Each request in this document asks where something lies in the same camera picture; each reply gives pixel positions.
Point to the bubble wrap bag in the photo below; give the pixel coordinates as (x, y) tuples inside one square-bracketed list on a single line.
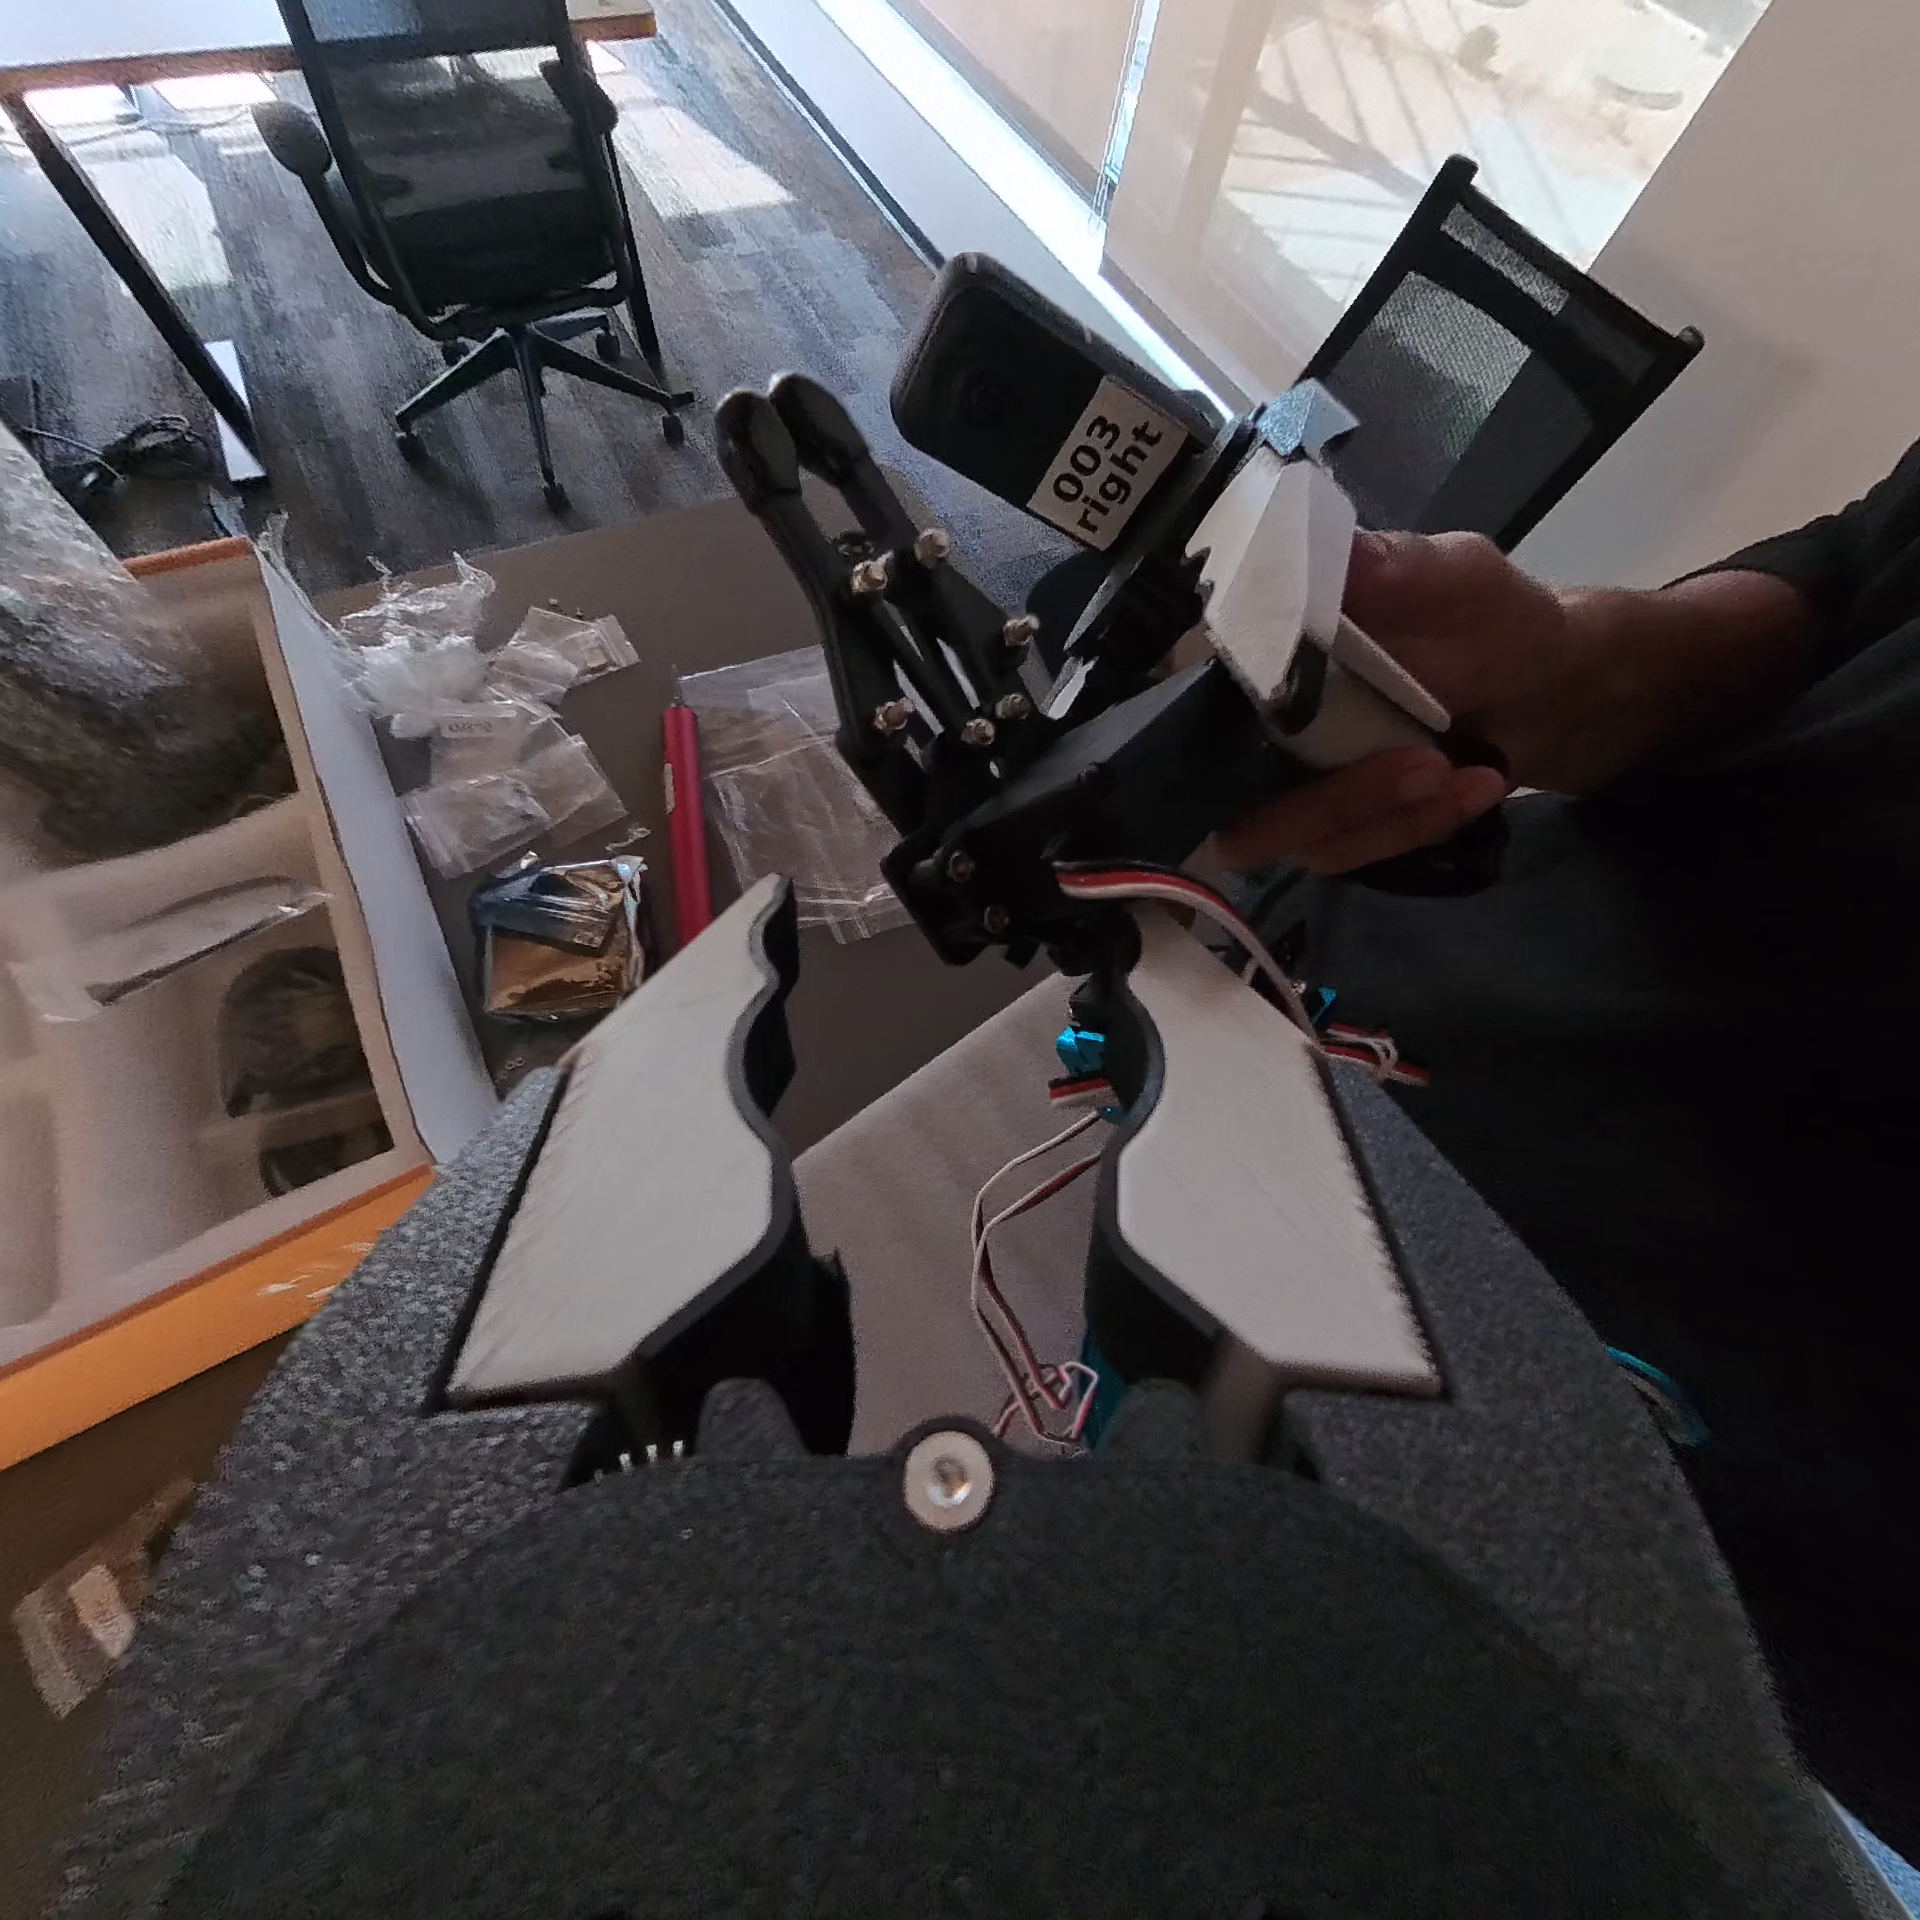
[(106, 662)]

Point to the black office chair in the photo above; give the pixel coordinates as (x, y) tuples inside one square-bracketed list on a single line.
[(450, 181)]

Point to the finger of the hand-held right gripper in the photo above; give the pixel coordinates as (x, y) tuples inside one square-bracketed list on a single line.
[(1276, 585), (1095, 645)]

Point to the person's right hand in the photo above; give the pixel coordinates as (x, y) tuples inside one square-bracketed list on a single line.
[(1484, 662)]

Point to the window with roller blind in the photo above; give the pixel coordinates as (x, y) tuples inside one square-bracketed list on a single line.
[(1350, 120)]

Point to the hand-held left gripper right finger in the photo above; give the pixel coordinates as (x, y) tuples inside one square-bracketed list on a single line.
[(1245, 1200)]

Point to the silver antistatic bag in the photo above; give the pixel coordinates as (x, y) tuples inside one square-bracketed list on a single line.
[(564, 961)]

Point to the red screwdriver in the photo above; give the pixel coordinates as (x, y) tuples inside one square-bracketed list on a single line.
[(687, 840)]

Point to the large clear plastic bag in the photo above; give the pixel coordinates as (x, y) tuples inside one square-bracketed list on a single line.
[(796, 809)]

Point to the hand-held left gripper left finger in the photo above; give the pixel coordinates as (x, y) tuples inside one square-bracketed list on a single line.
[(629, 1200)]

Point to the grey foam sheet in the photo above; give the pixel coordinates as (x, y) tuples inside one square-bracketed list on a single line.
[(901, 1200)]

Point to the blue and black toy robot arm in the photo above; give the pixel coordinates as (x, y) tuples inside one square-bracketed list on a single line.
[(1049, 809)]

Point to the grey desk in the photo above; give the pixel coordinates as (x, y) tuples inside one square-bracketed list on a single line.
[(721, 585)]

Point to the black mesh chair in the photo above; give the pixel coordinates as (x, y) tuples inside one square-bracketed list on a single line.
[(1470, 345)]

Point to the person's right forearm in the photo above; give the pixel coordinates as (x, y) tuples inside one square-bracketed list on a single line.
[(1680, 645)]

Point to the orange box with white foam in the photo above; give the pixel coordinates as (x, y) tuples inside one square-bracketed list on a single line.
[(181, 1319)]

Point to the dark kit part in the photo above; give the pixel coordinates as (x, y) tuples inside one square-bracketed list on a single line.
[(301, 1049)]

